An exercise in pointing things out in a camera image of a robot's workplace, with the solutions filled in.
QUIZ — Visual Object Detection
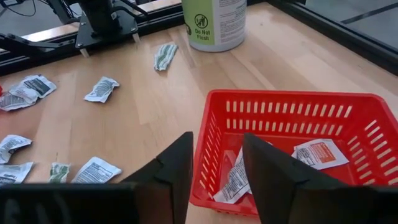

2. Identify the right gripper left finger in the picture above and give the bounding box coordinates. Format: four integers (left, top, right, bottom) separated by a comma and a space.
121, 131, 194, 224

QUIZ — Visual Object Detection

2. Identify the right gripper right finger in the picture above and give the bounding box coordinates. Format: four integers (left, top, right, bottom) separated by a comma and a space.
242, 133, 348, 224

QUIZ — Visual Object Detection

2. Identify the green white wipes canister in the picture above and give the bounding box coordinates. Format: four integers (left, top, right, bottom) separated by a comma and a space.
182, 0, 248, 53

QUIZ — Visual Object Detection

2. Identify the white packet black print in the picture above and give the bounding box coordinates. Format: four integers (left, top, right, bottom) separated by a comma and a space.
71, 156, 123, 184
0, 134, 33, 165
83, 77, 121, 103
23, 74, 57, 99
0, 161, 34, 186
213, 141, 271, 205
0, 85, 39, 112

